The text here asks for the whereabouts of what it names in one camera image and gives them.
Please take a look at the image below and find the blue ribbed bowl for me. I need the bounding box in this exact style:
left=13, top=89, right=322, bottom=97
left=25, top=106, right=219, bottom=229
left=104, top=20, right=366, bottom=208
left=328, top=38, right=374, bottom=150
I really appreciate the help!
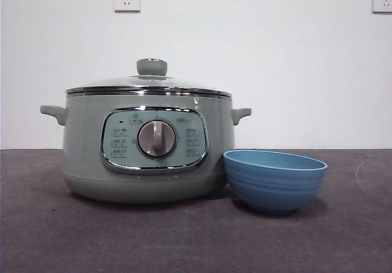
left=222, top=149, right=328, bottom=216

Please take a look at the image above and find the glass lid with green knob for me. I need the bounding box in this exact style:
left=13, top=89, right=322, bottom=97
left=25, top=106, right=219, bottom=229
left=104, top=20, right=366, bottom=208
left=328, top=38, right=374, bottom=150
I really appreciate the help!
left=65, top=58, right=232, bottom=98

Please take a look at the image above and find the pale green electric steamer pot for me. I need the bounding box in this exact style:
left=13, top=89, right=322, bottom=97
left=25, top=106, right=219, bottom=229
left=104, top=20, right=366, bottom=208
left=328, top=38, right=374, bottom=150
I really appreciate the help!
left=39, top=93, right=252, bottom=205

